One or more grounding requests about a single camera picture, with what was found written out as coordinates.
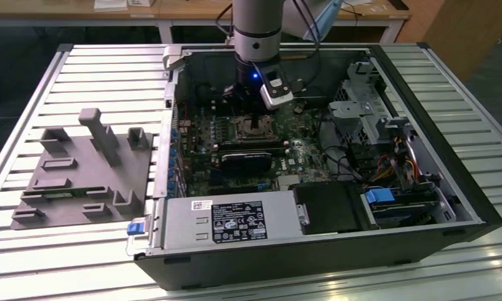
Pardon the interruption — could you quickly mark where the CPU socket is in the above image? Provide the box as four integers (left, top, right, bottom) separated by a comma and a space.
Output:
232, 116, 273, 140

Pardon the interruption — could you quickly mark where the black drive bay cover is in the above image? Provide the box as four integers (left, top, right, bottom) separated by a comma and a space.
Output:
289, 181, 375, 236

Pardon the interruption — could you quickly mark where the black RAM stick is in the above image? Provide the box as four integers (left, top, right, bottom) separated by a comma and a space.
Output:
220, 140, 288, 151

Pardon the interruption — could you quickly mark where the black graphics card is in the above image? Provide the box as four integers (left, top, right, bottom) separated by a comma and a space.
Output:
218, 150, 272, 176

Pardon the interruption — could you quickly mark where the green motherboard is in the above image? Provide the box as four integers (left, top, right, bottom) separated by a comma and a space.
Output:
177, 100, 333, 197

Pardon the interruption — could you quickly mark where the small silver heat sink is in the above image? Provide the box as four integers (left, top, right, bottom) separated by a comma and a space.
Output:
277, 175, 304, 191

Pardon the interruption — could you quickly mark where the grey metal drive cage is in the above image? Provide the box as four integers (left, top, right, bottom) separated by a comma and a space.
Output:
328, 61, 415, 145

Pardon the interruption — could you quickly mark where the silver power supply with label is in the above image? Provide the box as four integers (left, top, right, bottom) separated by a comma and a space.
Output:
147, 191, 305, 251

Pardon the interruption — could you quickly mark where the hard disk in blue carrier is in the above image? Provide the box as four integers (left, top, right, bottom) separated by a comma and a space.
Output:
359, 186, 437, 230

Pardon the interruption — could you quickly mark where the white box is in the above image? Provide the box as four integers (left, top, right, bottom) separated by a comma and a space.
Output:
93, 0, 129, 13

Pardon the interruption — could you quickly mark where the grey plastic parts rack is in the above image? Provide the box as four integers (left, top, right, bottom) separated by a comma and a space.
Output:
7, 107, 157, 231

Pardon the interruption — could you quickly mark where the black open PC case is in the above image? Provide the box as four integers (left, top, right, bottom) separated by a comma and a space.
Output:
123, 42, 502, 291

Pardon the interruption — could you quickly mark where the wooden desk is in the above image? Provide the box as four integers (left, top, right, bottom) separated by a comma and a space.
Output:
0, 0, 411, 43

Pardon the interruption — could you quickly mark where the wooden cabinet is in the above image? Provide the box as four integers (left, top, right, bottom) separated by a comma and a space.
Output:
395, 0, 502, 81

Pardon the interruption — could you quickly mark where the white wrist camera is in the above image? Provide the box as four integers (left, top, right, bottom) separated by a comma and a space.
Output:
257, 70, 296, 110

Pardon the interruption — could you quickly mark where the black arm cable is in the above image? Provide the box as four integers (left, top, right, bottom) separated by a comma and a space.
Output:
292, 0, 321, 92

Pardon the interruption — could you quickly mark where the black looped wire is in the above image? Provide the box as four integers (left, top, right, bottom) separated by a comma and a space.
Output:
321, 145, 364, 182

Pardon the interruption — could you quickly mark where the coloured wire bundle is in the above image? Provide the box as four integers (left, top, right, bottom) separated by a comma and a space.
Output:
369, 156, 419, 186

